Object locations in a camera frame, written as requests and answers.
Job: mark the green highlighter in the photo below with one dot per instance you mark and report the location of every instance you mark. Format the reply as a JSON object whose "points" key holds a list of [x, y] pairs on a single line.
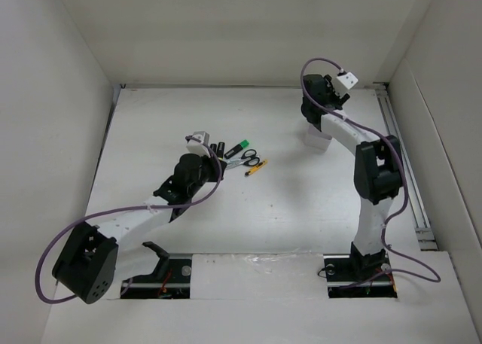
{"points": [[236, 149]]}

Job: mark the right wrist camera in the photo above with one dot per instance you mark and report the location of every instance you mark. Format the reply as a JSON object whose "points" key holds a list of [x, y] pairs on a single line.
{"points": [[344, 82]]}

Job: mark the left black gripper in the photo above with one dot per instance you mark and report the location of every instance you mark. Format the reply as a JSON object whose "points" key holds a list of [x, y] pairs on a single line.
{"points": [[213, 165]]}

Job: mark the yellow highlighter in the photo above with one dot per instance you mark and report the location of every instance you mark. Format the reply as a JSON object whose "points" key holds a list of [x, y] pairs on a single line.
{"points": [[220, 150]]}

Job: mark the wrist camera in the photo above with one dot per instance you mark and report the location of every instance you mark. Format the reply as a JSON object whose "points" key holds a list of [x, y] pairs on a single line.
{"points": [[344, 82], [198, 143]]}

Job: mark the yellow utility knife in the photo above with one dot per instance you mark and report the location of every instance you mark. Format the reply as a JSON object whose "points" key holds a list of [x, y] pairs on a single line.
{"points": [[255, 168]]}

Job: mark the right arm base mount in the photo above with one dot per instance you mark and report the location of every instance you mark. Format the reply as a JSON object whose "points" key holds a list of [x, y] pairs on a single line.
{"points": [[348, 277]]}

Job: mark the black handled scissors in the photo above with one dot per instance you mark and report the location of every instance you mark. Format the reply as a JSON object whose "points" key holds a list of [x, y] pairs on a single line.
{"points": [[249, 158]]}

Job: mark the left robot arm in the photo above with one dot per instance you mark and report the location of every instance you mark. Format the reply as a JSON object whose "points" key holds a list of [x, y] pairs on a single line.
{"points": [[95, 257]]}

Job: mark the white divided container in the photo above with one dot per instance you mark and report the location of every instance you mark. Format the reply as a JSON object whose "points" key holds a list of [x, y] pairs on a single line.
{"points": [[314, 138]]}

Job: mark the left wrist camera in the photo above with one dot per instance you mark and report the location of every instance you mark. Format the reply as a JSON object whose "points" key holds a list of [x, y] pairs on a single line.
{"points": [[198, 143]]}

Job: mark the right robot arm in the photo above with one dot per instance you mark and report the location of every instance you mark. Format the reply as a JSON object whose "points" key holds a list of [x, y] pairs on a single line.
{"points": [[378, 171]]}

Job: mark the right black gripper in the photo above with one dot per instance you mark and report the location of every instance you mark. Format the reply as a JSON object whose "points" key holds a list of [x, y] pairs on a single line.
{"points": [[340, 100]]}

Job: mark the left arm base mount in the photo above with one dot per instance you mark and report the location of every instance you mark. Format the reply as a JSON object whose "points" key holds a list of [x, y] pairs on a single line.
{"points": [[170, 279]]}

